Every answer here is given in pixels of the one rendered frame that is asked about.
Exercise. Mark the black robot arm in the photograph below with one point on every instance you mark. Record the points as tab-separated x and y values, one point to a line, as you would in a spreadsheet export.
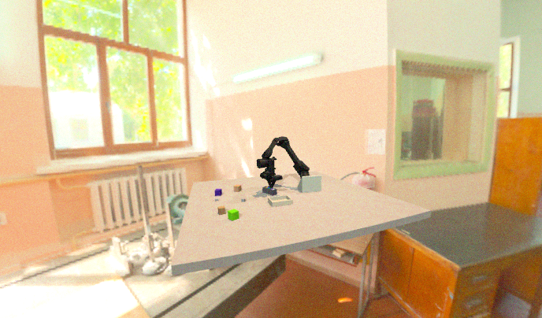
301	168

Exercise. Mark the green cube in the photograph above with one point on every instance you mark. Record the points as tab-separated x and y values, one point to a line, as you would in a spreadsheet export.
233	214

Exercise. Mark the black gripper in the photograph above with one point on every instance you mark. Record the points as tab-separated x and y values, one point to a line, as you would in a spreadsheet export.
272	179

